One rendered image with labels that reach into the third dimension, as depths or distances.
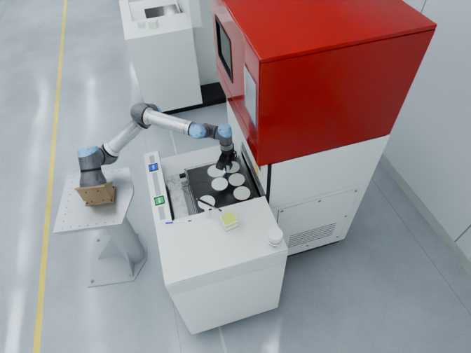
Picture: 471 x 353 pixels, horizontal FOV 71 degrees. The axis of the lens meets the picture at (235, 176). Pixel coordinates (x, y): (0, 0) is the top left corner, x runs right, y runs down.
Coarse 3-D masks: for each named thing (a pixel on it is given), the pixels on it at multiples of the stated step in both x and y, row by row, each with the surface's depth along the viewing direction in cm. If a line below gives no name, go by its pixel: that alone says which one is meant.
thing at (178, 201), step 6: (174, 192) 201; (180, 192) 201; (174, 198) 198; (180, 198) 198; (174, 204) 195; (180, 204) 195; (174, 210) 193; (180, 210) 192; (186, 210) 192; (180, 216) 190
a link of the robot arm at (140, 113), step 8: (136, 104) 183; (144, 104) 184; (136, 112) 179; (144, 112) 177; (152, 112) 178; (136, 120) 182; (144, 120) 179; (152, 120) 178; (160, 120) 176; (168, 120) 175; (176, 120) 174; (184, 120) 174; (168, 128) 177; (176, 128) 174; (184, 128) 172; (192, 128) 169; (200, 128) 168; (208, 128) 176; (192, 136) 170; (200, 136) 169
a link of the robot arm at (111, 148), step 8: (152, 104) 194; (160, 112) 197; (128, 128) 197; (136, 128) 196; (144, 128) 197; (120, 136) 200; (128, 136) 199; (104, 144) 204; (112, 144) 202; (120, 144) 202; (104, 152) 203; (112, 152) 204; (112, 160) 209
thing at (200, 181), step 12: (204, 168) 210; (240, 168) 208; (192, 180) 204; (204, 180) 203; (192, 192) 198; (204, 192) 198; (216, 192) 197; (228, 192) 197; (252, 192) 196; (216, 204) 192; (228, 204) 191
